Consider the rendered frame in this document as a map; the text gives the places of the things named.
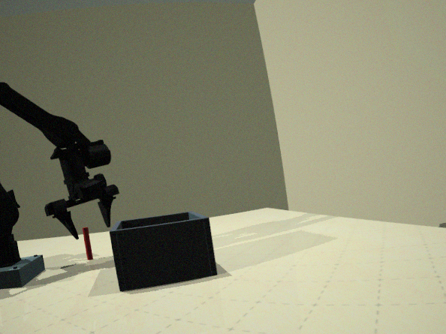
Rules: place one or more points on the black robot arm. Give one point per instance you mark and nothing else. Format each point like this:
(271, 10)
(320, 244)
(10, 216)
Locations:
(79, 153)

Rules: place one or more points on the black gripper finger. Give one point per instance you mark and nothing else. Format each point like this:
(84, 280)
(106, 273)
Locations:
(65, 218)
(105, 206)

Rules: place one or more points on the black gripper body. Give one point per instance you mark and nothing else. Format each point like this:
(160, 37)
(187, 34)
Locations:
(60, 206)

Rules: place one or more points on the red peg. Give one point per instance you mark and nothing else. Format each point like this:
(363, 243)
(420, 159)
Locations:
(87, 243)

